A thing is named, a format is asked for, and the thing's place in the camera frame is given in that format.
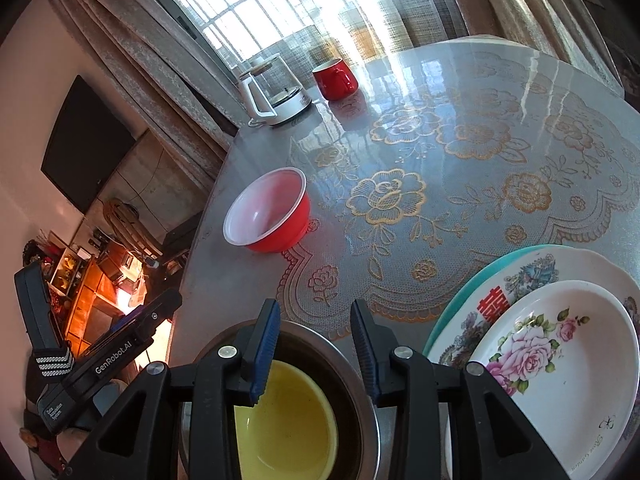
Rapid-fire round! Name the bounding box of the white floral rose plate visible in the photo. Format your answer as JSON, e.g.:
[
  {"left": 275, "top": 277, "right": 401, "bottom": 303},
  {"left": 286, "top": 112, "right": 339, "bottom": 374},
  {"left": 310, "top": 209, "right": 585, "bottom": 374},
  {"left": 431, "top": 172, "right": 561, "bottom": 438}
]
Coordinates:
[{"left": 471, "top": 281, "right": 639, "bottom": 479}]

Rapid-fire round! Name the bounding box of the stainless steel bowl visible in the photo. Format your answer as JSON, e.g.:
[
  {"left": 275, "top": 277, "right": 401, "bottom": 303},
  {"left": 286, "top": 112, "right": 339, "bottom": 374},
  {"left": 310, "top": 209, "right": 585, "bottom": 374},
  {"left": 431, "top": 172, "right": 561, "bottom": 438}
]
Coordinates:
[{"left": 179, "top": 318, "right": 382, "bottom": 480}]

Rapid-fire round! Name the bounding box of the yellow plastic bowl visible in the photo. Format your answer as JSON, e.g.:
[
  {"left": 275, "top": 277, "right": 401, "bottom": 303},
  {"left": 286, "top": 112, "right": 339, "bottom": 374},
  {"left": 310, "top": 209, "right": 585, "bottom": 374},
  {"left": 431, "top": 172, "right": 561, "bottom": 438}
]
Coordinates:
[{"left": 234, "top": 361, "right": 338, "bottom": 480}]

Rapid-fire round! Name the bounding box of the red plastic bowl white inside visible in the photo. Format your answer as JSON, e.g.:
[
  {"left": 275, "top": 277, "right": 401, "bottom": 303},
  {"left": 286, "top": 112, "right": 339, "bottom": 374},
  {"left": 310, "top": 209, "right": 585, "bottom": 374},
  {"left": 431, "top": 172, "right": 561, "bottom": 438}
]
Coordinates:
[{"left": 222, "top": 167, "right": 310, "bottom": 254}]

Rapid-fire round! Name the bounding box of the white plate red character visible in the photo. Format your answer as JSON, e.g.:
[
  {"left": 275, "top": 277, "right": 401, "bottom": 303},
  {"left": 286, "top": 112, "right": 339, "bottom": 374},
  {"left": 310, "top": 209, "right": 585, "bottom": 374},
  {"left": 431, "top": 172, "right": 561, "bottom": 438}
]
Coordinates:
[{"left": 426, "top": 246, "right": 640, "bottom": 441}]

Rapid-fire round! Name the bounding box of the teal plate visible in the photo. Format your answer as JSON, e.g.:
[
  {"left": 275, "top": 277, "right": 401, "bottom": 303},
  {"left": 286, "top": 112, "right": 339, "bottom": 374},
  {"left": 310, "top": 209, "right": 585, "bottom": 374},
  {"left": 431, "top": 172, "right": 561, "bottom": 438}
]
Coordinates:
[{"left": 422, "top": 244, "right": 552, "bottom": 356}]

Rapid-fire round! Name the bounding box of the wooden chair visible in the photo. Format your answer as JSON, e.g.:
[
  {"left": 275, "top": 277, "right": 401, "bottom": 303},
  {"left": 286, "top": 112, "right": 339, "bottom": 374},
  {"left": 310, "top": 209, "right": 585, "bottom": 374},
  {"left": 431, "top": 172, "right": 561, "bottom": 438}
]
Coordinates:
[{"left": 103, "top": 198, "right": 163, "bottom": 260}]

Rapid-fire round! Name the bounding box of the beige curtain left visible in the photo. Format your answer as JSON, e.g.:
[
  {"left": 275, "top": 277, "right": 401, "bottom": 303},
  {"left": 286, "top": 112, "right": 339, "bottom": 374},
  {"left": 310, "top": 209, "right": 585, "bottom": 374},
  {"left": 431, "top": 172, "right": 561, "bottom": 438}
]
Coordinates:
[{"left": 49, "top": 0, "right": 248, "bottom": 191}]

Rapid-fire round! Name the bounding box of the beige curtain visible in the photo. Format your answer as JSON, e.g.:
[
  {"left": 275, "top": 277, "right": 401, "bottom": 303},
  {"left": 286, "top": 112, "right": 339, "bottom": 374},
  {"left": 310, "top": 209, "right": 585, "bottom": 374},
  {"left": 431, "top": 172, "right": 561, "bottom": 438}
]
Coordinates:
[
  {"left": 409, "top": 0, "right": 624, "bottom": 96},
  {"left": 49, "top": 0, "right": 248, "bottom": 191}
]

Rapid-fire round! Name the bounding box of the white glass electric kettle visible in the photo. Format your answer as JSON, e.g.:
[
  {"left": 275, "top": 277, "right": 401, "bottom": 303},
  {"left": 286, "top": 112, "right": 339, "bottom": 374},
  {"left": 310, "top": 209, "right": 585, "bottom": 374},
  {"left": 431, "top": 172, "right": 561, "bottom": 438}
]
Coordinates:
[{"left": 238, "top": 54, "right": 311, "bottom": 126}]

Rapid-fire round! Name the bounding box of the red ceramic mug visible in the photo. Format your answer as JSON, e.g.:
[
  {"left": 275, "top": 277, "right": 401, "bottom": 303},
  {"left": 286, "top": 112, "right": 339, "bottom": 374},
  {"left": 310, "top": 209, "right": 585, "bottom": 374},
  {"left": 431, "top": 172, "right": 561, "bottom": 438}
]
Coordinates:
[{"left": 312, "top": 58, "right": 359, "bottom": 102}]

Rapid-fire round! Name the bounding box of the beige curtain centre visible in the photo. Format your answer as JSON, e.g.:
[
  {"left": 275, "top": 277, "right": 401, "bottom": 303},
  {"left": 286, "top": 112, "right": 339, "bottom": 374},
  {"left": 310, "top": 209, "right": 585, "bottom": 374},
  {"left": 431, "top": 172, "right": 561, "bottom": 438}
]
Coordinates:
[{"left": 409, "top": 0, "right": 624, "bottom": 96}]

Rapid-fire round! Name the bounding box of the black wall television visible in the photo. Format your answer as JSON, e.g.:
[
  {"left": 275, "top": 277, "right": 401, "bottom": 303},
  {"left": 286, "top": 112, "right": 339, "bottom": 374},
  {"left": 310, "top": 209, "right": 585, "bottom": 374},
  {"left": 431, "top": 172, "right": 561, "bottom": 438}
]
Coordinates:
[{"left": 40, "top": 76, "right": 134, "bottom": 214}]

